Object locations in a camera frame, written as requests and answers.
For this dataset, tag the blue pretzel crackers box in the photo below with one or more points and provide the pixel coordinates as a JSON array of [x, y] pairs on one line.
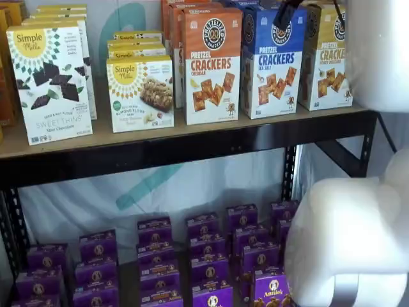
[[246, 4], [274, 80]]

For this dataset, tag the wooden shelf board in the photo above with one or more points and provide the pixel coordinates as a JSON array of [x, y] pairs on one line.
[[102, 137]]

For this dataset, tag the yellow orange snack box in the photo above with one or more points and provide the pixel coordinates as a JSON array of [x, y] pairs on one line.
[[16, 11]]

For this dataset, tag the Simple Mills almond bars box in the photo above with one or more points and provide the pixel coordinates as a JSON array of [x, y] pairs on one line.
[[140, 102], [137, 34], [137, 53], [137, 44]]

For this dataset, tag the gold pretzel crackers box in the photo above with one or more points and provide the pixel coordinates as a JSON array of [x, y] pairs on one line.
[[329, 80]]

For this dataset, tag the orange pretzel crackers box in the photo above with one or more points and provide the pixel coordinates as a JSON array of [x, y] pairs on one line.
[[211, 80], [175, 48], [165, 32]]

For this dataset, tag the purple Annie's snack box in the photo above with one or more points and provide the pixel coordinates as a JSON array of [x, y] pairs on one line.
[[97, 246], [241, 217], [260, 259], [35, 302], [207, 246], [271, 294], [46, 257], [96, 299], [209, 270], [212, 299], [156, 252], [38, 283], [96, 275], [155, 230], [283, 230], [252, 236], [161, 299], [203, 225], [158, 275], [282, 211]]

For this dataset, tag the black metal shelf rack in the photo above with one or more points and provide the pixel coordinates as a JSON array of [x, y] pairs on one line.
[[159, 160]]

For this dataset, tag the Simple Mills sweet thins box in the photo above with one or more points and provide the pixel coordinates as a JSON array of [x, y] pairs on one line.
[[60, 8], [48, 96], [89, 80], [57, 16]]

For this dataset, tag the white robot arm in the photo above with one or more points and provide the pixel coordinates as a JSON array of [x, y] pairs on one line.
[[335, 224]]

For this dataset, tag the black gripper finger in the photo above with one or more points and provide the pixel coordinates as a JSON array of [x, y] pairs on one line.
[[283, 17]]

